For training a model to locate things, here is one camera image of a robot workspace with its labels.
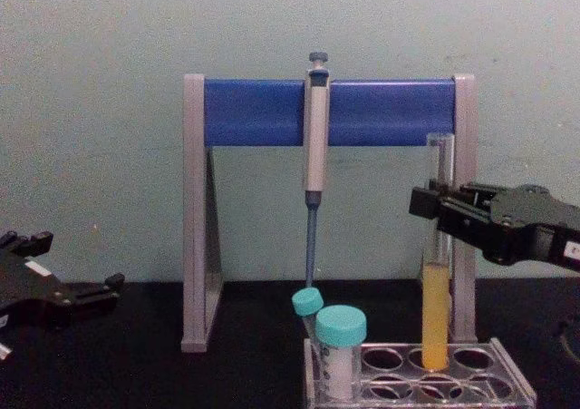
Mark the black table cloth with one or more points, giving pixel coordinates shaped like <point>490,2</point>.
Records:
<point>136,372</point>

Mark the narrow tube with teal cap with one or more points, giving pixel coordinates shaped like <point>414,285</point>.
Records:
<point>307,302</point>

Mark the plain pale wall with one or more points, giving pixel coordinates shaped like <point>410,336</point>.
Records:
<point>90,64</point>

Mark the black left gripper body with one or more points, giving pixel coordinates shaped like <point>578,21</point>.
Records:
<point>31,295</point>

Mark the grey and blue pipette stand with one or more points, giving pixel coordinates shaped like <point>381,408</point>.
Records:
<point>254,110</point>

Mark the wide tube with teal cap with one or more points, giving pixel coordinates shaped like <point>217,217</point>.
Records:
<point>341,328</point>

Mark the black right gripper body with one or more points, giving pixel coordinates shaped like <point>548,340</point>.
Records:
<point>530,218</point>

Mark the clear plastic tube rack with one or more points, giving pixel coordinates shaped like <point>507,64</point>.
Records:
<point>408,370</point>

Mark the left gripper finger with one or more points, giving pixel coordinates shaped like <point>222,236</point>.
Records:
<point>27,246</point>
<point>95,295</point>

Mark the glass tube with yellow liquid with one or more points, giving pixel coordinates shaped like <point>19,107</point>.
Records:
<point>436,314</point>

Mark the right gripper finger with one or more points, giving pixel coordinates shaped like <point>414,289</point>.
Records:
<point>476,193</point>
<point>457,218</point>

